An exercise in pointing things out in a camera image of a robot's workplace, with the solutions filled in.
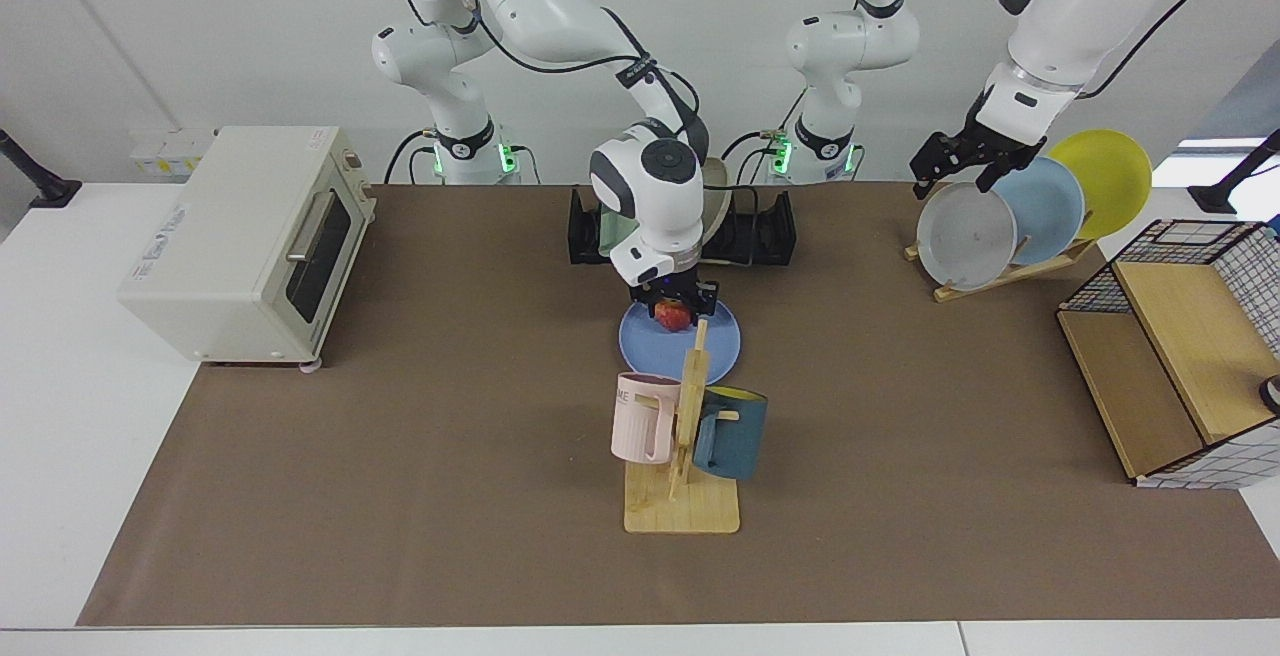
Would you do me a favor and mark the light blue plate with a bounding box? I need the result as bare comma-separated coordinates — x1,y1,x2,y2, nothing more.
990,155,1087,268

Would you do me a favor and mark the grey plate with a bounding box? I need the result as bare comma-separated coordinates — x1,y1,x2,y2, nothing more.
916,182,1019,293

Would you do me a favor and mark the green plate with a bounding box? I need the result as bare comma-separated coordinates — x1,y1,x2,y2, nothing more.
598,204,641,259

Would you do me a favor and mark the black dish rack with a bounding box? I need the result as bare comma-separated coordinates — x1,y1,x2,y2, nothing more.
568,186,798,269

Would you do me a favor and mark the wooden plate rack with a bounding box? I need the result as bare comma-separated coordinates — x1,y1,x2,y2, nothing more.
904,236,1097,304

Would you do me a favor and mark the beige plate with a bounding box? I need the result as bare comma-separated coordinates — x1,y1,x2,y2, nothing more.
699,157,734,249

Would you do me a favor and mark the yellow plate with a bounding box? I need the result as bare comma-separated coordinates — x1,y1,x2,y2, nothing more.
1045,129,1154,242

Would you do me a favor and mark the pink mug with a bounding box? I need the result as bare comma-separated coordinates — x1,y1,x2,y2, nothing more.
611,372,683,465

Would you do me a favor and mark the dark teal mug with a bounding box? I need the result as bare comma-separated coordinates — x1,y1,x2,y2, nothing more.
692,386,770,482

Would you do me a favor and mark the wooden cup stand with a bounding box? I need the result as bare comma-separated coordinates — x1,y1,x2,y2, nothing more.
624,319,742,535

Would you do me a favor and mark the brown table cloth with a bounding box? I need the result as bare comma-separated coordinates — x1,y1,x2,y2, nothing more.
77,182,1280,628

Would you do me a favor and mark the pale toaster oven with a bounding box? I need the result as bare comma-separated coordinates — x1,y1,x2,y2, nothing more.
117,126,377,370

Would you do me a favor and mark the black camera stand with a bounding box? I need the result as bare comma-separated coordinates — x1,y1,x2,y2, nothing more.
1188,129,1280,216
0,129,83,210

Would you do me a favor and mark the wire basket with wooden floor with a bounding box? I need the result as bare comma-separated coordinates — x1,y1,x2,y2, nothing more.
1057,219,1280,491

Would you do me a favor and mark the white wall socket box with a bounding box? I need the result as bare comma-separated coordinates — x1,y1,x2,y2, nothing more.
130,128,217,179

